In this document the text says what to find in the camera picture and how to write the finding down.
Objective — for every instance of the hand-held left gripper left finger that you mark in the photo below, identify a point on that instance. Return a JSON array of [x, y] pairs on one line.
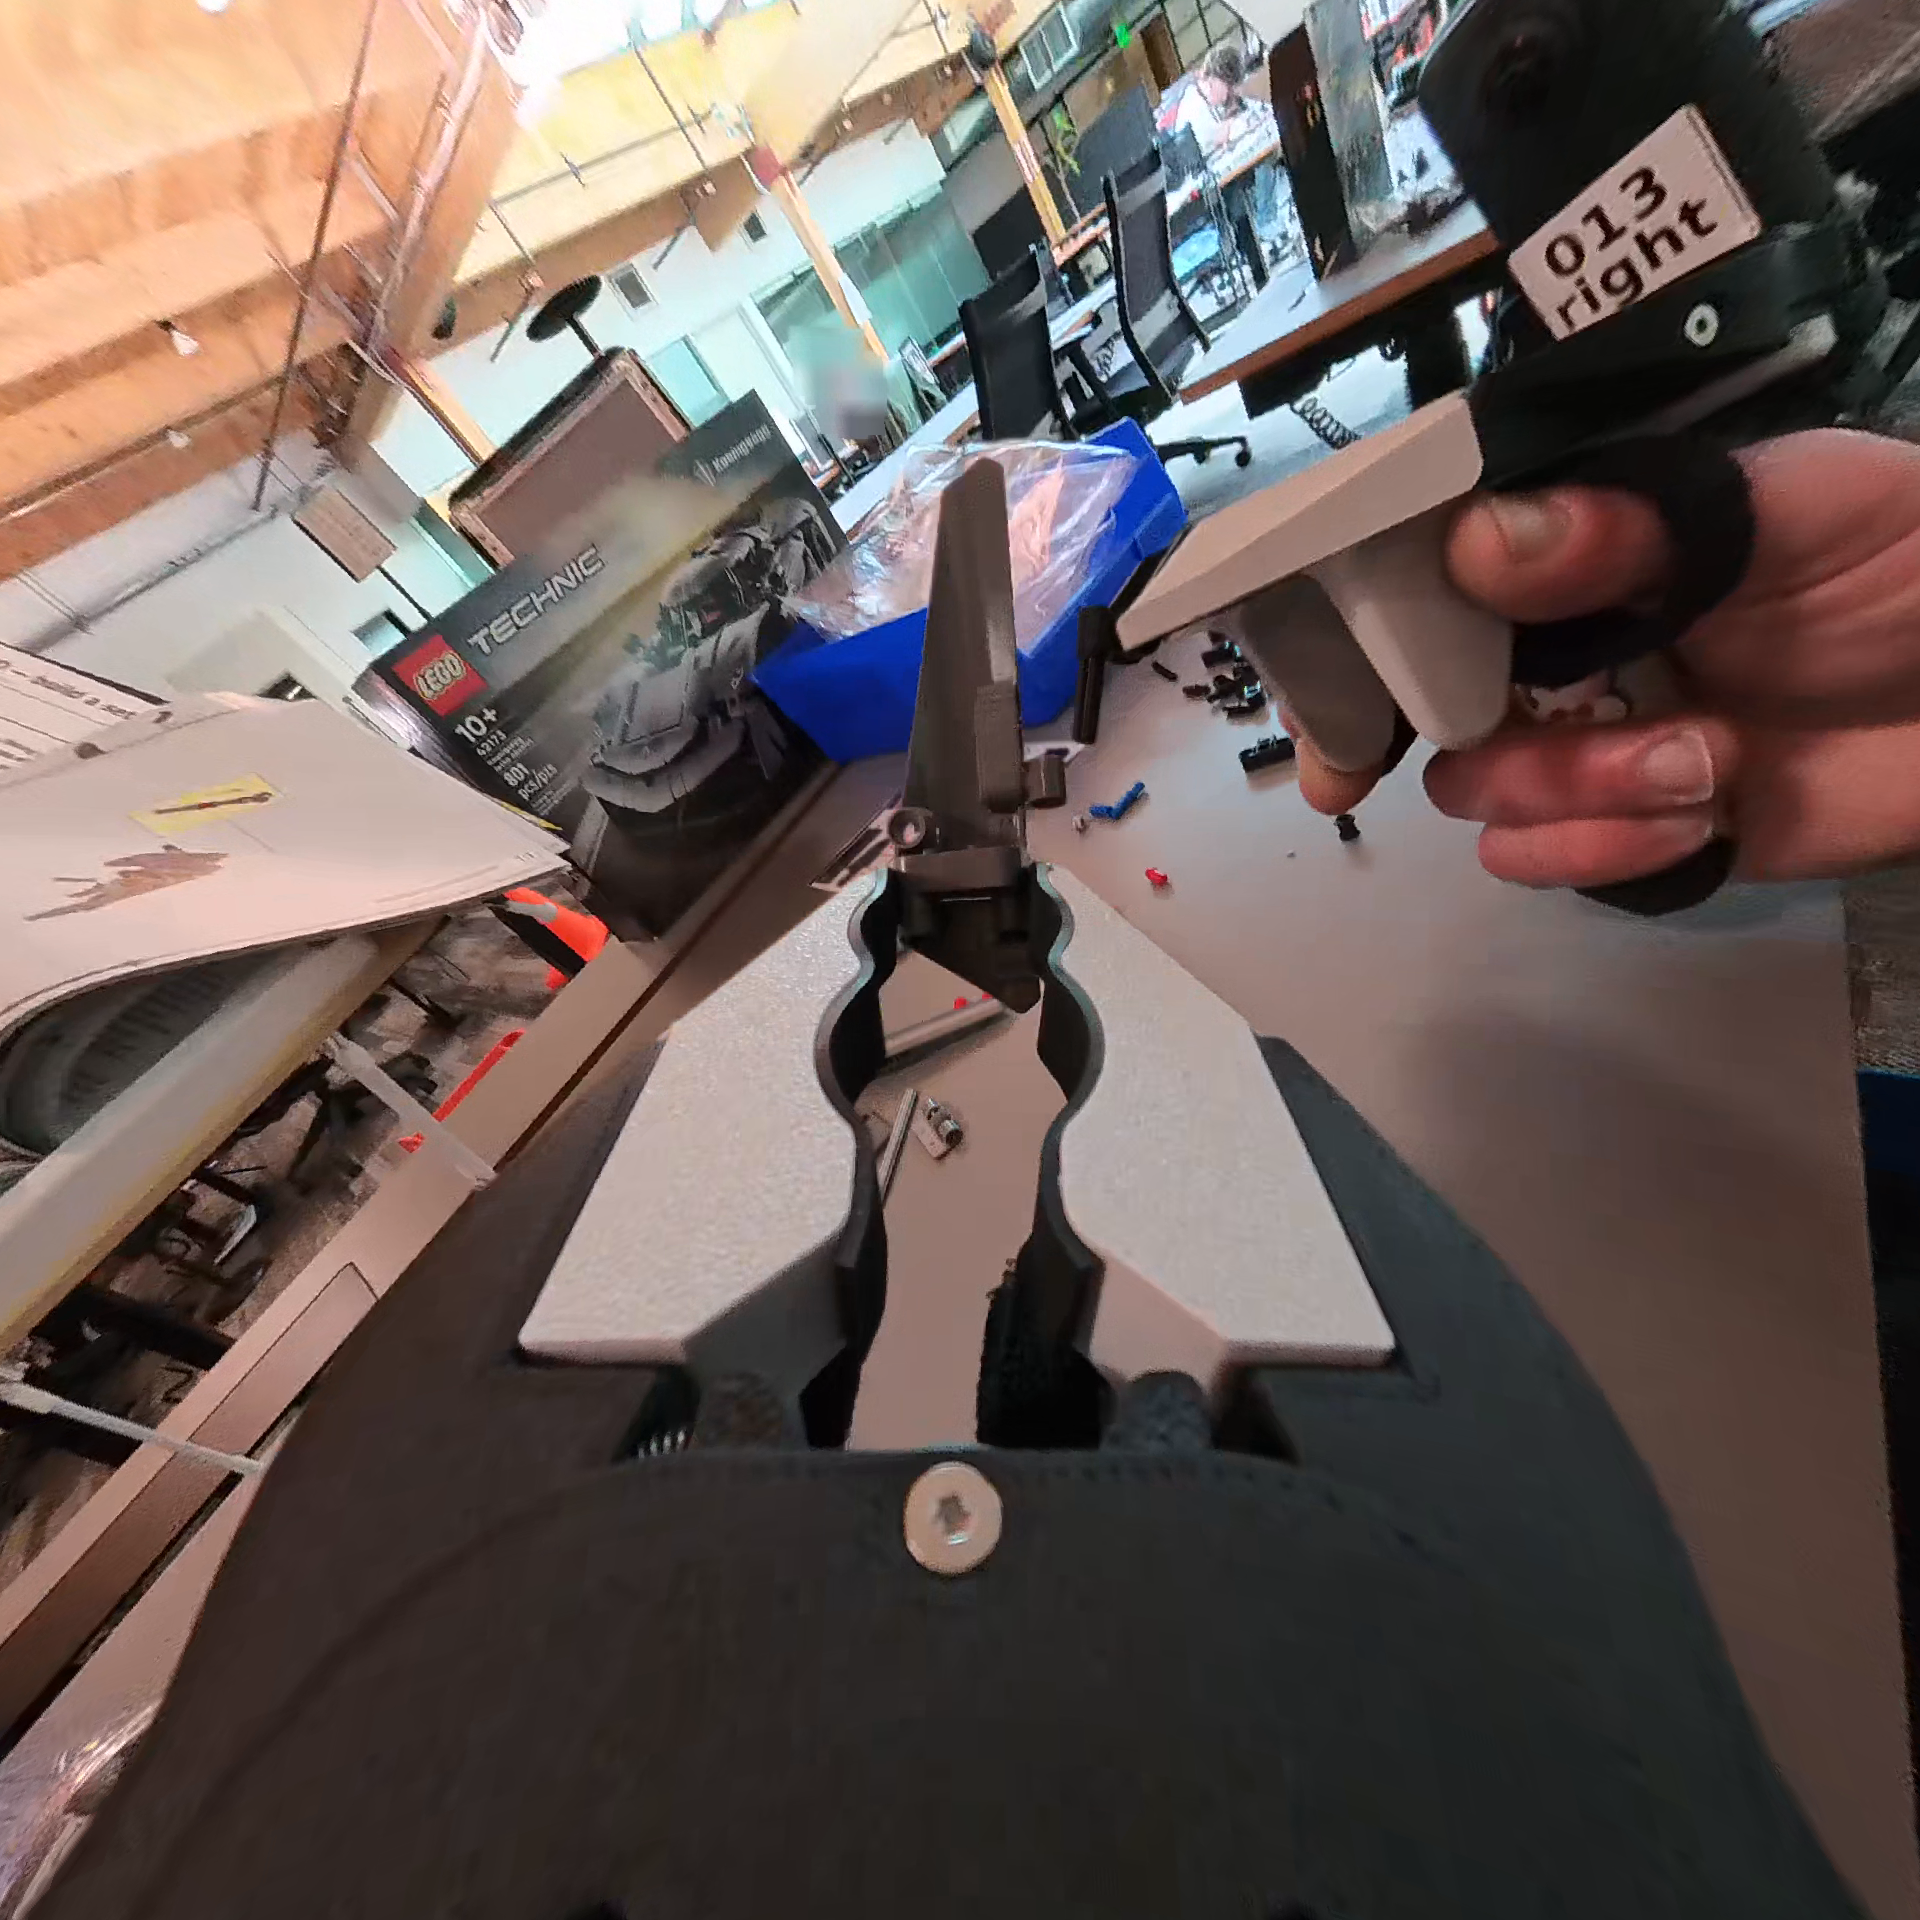
[[691, 1200]]

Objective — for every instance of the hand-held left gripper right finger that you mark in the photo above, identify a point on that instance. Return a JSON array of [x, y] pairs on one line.
[[1215, 1200]]

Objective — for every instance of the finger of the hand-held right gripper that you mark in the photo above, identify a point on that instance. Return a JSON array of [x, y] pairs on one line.
[[1320, 511], [1320, 675]]

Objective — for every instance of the pile of black lego pieces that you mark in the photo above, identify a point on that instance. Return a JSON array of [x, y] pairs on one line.
[[1231, 691]]

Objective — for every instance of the grey wedge lego assembly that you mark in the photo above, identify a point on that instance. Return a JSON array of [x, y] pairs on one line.
[[968, 675]]

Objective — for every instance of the light grey lego axle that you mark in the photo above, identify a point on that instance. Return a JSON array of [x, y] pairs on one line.
[[902, 1142]]

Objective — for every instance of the blue angled lego piece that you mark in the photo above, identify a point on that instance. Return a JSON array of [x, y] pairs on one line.
[[1118, 800]]

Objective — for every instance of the lego set box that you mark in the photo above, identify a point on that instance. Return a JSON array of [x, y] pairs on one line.
[[599, 704]]

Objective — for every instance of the lego instruction booklet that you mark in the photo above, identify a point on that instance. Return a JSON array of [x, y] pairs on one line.
[[225, 840]]

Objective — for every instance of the person's right hand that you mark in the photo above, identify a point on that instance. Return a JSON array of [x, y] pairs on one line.
[[1829, 645]]

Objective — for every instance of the wooden-top desk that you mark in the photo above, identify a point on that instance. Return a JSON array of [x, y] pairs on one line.
[[1350, 300]]

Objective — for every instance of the grey plate with two connectors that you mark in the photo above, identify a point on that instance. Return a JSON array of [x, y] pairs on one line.
[[942, 1125]]

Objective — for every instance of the black office chair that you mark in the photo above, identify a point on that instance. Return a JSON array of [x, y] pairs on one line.
[[1155, 284], [1014, 352]]

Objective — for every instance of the orange traffic cone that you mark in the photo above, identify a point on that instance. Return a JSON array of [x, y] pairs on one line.
[[563, 931]]

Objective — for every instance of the dark upright box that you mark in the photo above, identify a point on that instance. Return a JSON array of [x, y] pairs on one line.
[[1336, 136]]

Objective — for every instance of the clear plastic bags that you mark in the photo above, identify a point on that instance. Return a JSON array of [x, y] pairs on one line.
[[960, 557]]

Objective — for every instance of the blue plastic bin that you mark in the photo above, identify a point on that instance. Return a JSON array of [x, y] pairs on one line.
[[902, 675]]

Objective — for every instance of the dark brown case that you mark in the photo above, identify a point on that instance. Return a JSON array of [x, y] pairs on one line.
[[580, 452]]

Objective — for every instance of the white printed paper sheet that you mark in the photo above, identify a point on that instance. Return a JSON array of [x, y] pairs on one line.
[[60, 704]]

